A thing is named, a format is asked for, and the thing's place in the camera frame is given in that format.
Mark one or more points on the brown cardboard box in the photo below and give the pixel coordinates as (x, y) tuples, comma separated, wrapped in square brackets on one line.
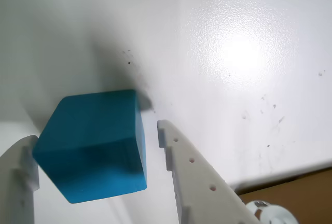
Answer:
[(290, 198)]

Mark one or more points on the blue cube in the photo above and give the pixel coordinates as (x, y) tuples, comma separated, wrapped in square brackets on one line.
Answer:
[(90, 146)]

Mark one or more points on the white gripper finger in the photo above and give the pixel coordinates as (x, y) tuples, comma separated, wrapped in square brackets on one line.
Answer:
[(15, 182), (199, 187)]

